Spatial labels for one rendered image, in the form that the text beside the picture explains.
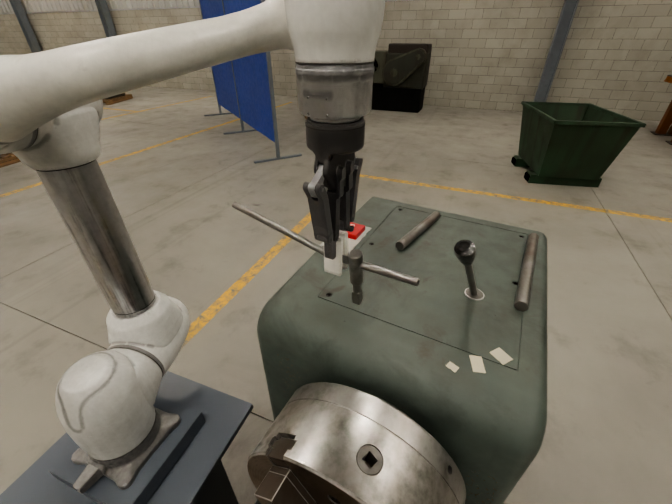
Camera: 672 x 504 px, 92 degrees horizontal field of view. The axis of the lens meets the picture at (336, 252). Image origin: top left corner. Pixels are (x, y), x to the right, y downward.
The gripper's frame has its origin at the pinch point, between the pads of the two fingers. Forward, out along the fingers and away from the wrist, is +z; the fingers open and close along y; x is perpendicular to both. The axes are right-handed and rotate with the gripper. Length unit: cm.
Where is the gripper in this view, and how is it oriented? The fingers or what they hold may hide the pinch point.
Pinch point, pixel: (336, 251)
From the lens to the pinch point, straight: 51.7
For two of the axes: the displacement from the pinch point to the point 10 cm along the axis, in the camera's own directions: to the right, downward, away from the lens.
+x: 8.8, 2.6, -4.0
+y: -4.7, 4.9, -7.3
